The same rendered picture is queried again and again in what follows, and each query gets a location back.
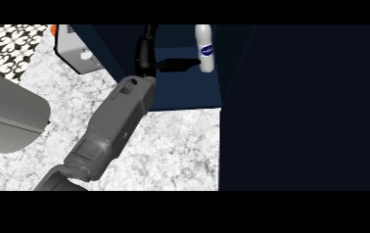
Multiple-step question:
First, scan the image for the grey rounded appliance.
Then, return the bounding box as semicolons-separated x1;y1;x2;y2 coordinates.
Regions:
0;75;51;155

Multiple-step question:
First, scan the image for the grey box appliance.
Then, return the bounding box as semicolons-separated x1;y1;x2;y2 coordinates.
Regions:
53;23;106;75

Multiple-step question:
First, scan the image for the dark blue cabinet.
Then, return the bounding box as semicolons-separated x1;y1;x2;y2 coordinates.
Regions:
68;23;258;112

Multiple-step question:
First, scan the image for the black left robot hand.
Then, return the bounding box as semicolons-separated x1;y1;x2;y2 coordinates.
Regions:
133;23;202;79

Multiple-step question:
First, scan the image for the white water bottle blue label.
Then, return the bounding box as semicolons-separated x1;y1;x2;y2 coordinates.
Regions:
193;23;215;74

